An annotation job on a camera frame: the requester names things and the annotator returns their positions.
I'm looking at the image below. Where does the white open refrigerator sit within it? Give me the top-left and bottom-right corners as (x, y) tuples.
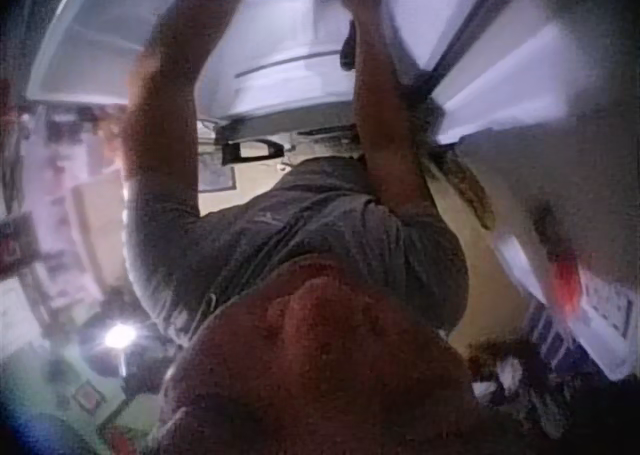
(24, 0), (609, 149)

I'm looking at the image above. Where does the white printed paper sheet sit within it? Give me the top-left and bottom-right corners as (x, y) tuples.
(569, 274), (640, 381)

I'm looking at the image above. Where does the bright round lamp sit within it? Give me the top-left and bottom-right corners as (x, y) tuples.
(84, 314), (151, 371)

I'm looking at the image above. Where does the heap of dark clutter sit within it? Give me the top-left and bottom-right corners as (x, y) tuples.
(467, 337), (609, 441)

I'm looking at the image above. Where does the grey framed picture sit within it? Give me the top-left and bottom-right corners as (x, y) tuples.
(198, 150), (237, 193)

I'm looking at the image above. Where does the cluttered shelf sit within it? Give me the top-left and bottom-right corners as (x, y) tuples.
(0, 102), (129, 326)

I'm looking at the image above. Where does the person's right hand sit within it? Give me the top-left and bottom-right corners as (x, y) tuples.
(335, 0), (390, 25)

